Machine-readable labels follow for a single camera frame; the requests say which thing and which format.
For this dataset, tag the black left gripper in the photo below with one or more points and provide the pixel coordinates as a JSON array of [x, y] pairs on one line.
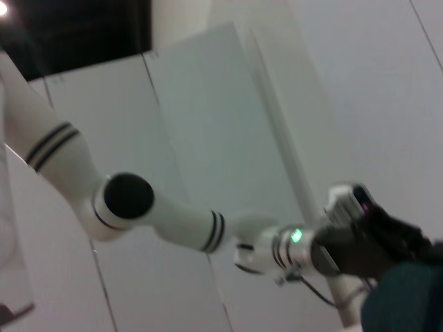
[[349, 249]]

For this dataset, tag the dark teal insulated lunch bag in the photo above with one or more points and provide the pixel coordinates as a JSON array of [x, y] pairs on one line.
[[405, 301]]

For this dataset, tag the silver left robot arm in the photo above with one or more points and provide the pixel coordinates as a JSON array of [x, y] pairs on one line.
[[69, 162]]

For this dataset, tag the black flat panel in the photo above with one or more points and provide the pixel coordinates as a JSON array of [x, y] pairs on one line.
[[76, 31]]

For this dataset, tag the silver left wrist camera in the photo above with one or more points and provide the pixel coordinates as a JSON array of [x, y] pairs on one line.
[[349, 200]]

